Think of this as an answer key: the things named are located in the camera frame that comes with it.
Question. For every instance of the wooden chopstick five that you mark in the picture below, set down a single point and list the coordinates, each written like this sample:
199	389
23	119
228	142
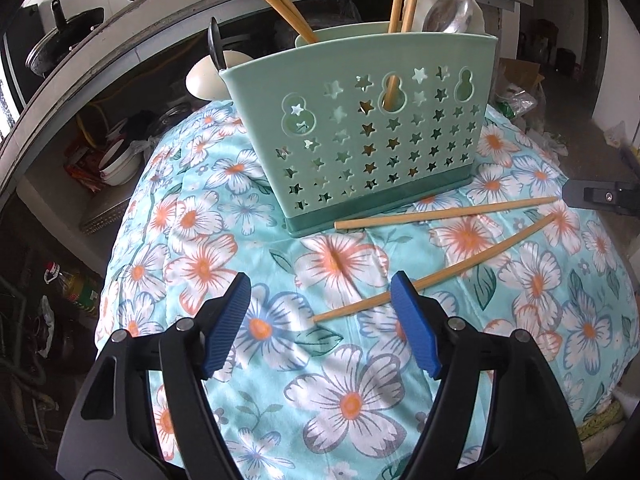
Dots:
392	219

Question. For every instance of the stacked white bowls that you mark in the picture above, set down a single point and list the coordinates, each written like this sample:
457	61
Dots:
121	162

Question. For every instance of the floral blue quilt cloth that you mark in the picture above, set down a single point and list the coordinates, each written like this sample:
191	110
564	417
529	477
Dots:
316	385

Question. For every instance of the metal spoon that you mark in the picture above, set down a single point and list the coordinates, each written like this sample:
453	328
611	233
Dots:
450	16

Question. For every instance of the black wok pan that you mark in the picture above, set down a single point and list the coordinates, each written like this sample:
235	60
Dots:
67	34

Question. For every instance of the cardboard box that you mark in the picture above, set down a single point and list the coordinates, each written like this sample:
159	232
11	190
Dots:
523	74

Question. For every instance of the wooden chopstick six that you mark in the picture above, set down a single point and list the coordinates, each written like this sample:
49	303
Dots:
442	275

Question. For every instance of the green plastic utensil holder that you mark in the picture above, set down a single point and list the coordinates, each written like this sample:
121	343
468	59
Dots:
364	120

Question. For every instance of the beige soup spoon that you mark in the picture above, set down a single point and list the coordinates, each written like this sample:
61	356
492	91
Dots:
204	82

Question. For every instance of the dark ladle spoon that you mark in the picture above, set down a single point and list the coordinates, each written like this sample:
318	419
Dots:
214	44

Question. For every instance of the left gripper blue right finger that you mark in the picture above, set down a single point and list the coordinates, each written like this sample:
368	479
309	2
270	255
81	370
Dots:
421	320

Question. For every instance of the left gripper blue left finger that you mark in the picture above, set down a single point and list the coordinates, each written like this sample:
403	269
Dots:
221	319

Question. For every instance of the wooden chopstick three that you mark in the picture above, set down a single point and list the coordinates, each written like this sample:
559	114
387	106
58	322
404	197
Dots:
393	25

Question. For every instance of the cooking oil bottle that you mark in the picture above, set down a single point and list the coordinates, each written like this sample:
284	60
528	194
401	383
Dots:
73	286

